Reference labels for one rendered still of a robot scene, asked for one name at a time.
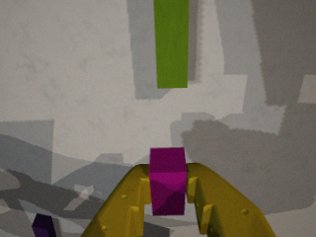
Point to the dark purple rod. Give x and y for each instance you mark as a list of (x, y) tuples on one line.
[(43, 226)]

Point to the lime green rectangular block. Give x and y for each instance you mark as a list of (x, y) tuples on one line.
[(171, 20)]

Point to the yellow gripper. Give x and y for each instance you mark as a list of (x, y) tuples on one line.
[(222, 211)]

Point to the dark grey rod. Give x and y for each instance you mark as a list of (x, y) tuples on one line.
[(152, 230)]

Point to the magenta rectangular block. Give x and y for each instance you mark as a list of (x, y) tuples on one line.
[(168, 179)]

